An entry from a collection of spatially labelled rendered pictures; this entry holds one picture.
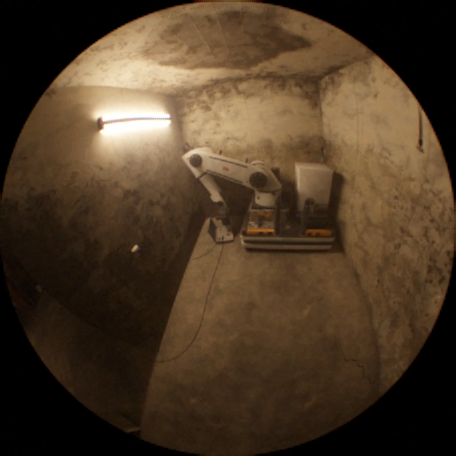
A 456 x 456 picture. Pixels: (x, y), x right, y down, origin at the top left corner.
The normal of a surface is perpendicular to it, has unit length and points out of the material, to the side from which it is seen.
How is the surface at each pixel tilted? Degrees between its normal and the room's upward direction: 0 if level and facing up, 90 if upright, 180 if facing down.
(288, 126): 89
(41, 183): 90
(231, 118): 90
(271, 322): 0
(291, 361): 0
